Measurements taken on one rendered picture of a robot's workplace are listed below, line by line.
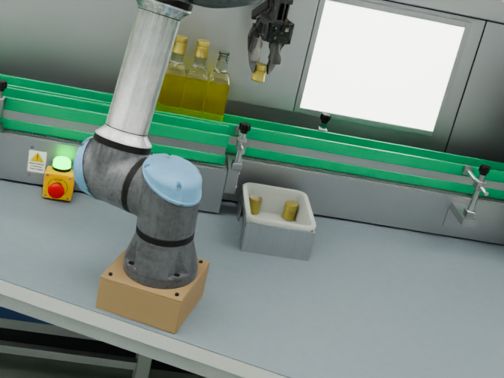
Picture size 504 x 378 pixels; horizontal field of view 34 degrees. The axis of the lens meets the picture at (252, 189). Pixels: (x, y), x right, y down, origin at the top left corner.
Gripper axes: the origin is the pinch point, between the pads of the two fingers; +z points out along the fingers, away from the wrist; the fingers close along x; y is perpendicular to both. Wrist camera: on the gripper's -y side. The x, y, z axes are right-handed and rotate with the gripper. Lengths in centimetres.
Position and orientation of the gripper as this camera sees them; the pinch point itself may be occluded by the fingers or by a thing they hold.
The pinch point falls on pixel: (260, 67)
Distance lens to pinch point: 213.3
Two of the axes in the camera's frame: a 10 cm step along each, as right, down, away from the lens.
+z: -2.0, 9.0, 3.8
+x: 9.3, 0.5, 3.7
